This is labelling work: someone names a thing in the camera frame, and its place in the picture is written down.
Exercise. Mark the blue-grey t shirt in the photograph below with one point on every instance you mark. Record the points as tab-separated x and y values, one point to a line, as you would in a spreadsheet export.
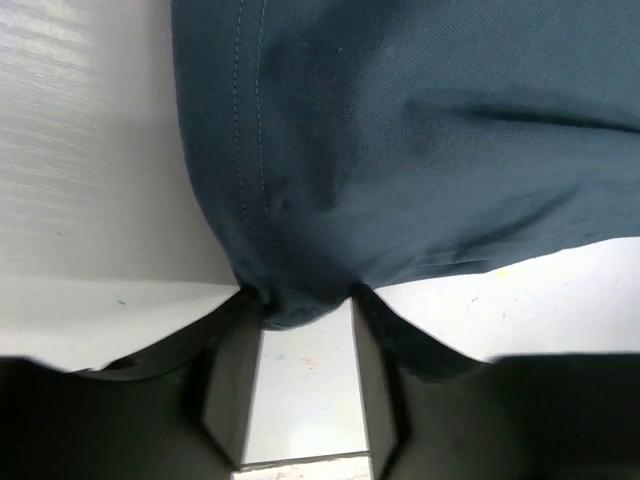
335	143

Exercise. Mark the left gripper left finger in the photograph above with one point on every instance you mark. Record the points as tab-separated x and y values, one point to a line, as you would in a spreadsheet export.
178	409

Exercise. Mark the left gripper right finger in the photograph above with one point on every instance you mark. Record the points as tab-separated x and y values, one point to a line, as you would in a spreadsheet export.
427	407

